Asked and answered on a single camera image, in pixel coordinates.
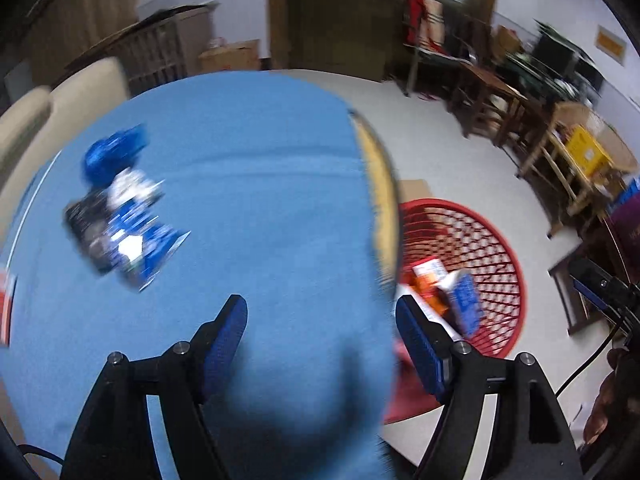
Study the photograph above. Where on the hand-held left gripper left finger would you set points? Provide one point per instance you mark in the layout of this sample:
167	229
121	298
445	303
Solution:
225	350

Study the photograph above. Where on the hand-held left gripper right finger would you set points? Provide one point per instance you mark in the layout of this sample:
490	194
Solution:
420	350

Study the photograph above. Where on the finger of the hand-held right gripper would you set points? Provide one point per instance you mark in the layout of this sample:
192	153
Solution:
590	290

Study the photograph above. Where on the white and blue medicine box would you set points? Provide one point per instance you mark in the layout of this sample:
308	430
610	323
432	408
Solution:
465	300

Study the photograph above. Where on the tall orange and white box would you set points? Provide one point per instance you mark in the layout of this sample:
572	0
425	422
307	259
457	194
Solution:
430	280

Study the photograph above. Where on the red plastic basket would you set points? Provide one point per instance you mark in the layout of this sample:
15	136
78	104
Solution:
480	240

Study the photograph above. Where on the person's right hand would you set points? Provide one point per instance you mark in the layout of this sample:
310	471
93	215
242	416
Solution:
617	400

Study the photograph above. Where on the small wooden stool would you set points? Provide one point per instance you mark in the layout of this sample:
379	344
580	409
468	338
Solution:
565	285

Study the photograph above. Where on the red plastic stool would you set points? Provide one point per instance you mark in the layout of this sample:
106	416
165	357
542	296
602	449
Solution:
410	385

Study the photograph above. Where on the blue and silver packet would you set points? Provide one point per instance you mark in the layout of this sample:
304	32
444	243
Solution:
147	250

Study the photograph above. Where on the light wooden table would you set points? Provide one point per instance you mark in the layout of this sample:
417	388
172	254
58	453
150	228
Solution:
555	160

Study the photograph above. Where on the yellow plastic crate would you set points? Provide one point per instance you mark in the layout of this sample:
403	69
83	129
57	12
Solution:
587	152

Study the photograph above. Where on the flat cardboard sheet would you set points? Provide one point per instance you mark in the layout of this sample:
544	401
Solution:
417	192

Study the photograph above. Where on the blue tablecloth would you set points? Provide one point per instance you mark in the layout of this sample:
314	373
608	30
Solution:
250	185

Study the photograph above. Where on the round wooden table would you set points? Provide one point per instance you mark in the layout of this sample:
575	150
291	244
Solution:
377	185

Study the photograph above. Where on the black foil packet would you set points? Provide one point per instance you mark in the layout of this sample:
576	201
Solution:
87	230

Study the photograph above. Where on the crumpled white tissue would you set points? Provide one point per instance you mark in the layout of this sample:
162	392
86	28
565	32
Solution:
132	185

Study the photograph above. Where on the flat orange and white box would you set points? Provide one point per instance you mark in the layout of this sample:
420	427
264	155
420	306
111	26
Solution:
6	310

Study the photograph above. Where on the dark wooden table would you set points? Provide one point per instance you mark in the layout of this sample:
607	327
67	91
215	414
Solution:
490	90

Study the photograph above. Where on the blue plastic bag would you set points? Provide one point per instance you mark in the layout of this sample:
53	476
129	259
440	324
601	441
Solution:
112	152

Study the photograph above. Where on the black monitor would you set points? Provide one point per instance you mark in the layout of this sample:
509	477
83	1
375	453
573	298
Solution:
560	57

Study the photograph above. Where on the thin white stick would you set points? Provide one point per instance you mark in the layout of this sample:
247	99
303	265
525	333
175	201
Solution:
42	177

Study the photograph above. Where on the slipper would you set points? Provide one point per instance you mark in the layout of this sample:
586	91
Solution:
430	96

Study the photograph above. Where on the brown cardboard box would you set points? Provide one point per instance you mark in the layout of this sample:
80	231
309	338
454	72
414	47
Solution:
230	56

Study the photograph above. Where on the beige leather sofa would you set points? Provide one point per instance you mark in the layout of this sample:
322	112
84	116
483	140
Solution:
30	120

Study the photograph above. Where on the wooden lattice cabinet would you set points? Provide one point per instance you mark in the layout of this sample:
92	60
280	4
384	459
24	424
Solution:
150	50

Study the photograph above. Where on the red striped towel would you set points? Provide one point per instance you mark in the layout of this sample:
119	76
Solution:
417	20

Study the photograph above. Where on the wooden double door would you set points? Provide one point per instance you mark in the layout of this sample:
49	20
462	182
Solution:
350	15

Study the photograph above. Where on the beige curtains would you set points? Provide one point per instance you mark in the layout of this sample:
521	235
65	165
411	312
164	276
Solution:
75	10

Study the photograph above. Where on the orange wall sign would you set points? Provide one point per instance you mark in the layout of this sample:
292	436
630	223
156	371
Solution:
611	46

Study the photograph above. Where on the metal frame chair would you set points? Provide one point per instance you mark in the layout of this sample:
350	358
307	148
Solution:
440	57

